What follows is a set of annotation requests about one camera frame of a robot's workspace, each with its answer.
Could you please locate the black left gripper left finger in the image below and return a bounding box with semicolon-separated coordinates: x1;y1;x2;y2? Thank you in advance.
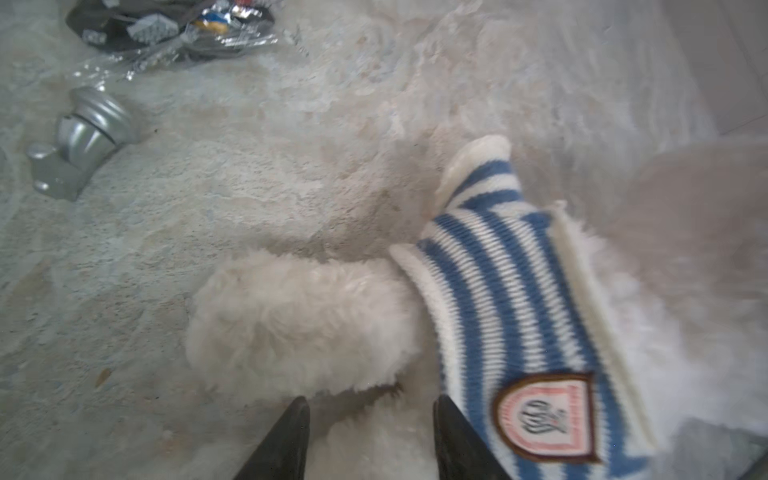
234;396;311;480

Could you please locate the small silver chess piece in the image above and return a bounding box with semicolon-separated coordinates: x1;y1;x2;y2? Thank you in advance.
26;87;139;202

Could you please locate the clear bag of toy bricks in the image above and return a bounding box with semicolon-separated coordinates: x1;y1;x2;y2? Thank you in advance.
64;0;279;82

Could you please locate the blue white striped shirt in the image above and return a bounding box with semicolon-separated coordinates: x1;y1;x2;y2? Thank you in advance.
390;135;656;479

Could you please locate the white teddy bear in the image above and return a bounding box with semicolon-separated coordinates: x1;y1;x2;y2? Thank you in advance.
184;137;767;479

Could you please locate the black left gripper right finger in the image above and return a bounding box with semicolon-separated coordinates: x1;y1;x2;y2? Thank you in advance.
433;394;511;480

